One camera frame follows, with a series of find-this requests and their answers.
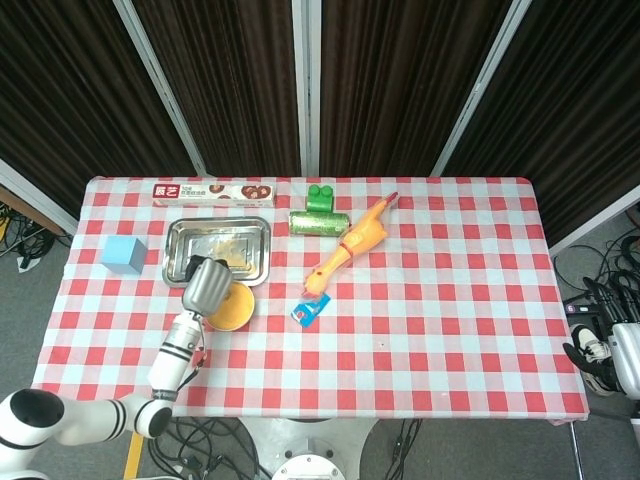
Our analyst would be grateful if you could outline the beige bowl of yellow powder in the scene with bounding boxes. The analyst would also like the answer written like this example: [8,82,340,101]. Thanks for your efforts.
[204,282,258,333]

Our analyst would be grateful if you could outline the green toy building brick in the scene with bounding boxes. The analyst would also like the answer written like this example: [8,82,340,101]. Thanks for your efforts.
[306,184,335,213]

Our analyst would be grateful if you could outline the black floor cable bundle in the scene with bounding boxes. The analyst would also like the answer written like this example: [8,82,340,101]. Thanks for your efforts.
[382,418,426,480]
[147,417,266,480]
[553,232,640,306]
[0,202,71,274]

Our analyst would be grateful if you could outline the black white sneaker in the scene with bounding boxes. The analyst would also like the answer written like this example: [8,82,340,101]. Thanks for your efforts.
[562,323,624,399]

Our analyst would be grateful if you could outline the dark fabric partition panel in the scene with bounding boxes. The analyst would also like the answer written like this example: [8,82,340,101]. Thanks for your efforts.
[0,0,197,221]
[439,0,640,247]
[133,0,302,177]
[319,0,507,177]

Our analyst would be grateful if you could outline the green drink can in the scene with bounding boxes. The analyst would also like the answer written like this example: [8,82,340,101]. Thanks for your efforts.
[288,210,350,238]

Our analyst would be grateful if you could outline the small blue packet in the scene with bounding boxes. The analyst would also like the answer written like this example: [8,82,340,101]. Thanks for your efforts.
[290,292,333,328]

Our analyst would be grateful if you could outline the light blue cube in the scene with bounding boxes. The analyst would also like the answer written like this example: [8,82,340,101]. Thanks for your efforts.
[101,236,149,276]

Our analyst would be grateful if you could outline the rectangular stainless steel tray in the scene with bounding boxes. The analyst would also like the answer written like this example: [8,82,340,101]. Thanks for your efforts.
[161,216,273,288]

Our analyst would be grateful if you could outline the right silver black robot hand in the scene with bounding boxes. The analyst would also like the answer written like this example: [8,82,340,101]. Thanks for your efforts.
[582,279,640,396]

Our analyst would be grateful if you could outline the red white checkered tablecloth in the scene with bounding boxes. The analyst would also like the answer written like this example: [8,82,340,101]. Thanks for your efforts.
[30,175,591,426]

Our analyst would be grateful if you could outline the yellow rubber chicken toy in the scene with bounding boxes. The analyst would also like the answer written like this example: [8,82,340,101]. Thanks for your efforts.
[301,191,400,301]

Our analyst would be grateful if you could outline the black power strip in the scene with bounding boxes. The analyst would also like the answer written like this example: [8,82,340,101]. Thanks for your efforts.
[563,298,604,317]

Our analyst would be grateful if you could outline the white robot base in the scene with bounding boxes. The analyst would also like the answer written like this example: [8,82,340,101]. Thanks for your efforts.
[239,417,381,480]

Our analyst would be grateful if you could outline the long white red wrap box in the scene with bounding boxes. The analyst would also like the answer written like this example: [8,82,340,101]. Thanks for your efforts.
[152,182,277,209]

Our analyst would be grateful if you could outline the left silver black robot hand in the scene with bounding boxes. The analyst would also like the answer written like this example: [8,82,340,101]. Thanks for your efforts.
[181,254,236,317]

